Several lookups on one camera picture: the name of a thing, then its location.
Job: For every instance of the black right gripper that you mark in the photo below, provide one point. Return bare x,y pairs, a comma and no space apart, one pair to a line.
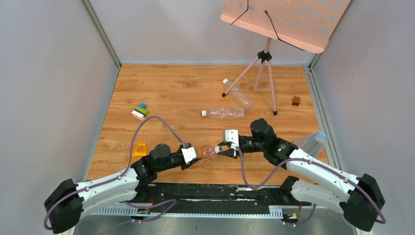
230,152

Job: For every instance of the white bottle cap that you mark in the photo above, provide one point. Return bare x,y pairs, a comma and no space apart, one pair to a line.
218,149

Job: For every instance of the orange label plastic bottle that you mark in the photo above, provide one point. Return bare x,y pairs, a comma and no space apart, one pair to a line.
205,154

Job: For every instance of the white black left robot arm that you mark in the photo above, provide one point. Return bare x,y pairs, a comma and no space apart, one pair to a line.
70,201

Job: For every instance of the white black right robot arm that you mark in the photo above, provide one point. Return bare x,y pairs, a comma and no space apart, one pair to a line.
358,198

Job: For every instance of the clear bottle lying centre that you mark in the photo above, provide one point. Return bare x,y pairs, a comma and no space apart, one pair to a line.
224,113

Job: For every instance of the clear bottle near stand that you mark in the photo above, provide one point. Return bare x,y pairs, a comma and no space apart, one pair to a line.
240,96

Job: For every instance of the yellow triangular toy block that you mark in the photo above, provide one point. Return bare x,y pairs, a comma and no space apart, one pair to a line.
139,151

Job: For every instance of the stacked toy building blocks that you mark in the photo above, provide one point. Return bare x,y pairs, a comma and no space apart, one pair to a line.
140,111

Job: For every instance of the small brown cube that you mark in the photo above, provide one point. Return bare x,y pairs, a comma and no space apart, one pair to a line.
296,101

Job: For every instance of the pink music stand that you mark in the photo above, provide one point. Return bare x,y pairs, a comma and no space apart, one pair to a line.
304,24

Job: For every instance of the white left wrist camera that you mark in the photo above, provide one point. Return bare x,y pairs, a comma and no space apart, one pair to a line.
189,154

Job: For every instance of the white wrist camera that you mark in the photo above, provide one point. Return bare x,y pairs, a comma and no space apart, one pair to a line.
231,138
189,154

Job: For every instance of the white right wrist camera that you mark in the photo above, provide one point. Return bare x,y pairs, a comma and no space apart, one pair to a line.
231,138

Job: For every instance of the black metal base rail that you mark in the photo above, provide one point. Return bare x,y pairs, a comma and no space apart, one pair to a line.
215,199

